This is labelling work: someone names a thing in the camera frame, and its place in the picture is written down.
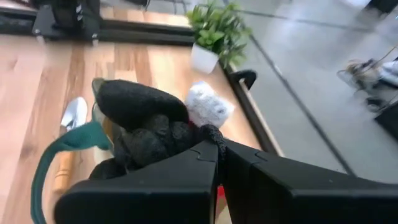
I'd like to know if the office chair base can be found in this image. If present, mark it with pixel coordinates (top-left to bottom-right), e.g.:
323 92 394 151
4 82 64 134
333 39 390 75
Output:
336 58 398 113

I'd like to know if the black floor object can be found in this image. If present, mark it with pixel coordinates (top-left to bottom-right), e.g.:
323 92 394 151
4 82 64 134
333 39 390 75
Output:
374 101 398 141

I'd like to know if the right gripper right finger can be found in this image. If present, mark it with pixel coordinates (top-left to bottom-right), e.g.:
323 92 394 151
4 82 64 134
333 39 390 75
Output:
223 139 398 224

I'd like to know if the green plant in white pot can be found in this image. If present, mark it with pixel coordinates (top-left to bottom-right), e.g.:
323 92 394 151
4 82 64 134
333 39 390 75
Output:
185 0 253 75

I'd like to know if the black table clamp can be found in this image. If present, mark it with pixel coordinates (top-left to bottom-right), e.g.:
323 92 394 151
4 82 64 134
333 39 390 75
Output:
231 69 259 91

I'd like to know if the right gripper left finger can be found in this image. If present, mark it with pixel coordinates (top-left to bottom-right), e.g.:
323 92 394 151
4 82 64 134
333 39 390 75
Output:
54 140 220 224

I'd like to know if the red black gardening glove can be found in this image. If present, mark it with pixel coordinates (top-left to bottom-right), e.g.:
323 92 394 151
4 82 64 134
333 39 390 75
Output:
88 78 236 206

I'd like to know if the wood-handled steel trowel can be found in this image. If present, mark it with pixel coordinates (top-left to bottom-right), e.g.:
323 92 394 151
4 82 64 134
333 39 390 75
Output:
52 96 89 195

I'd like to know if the black metal table frame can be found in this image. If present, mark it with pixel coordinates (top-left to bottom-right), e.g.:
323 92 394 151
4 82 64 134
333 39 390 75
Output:
0 6 284 156

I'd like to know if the beige green gardening bag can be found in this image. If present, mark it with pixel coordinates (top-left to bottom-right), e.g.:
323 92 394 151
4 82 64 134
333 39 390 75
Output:
30 77 125 224

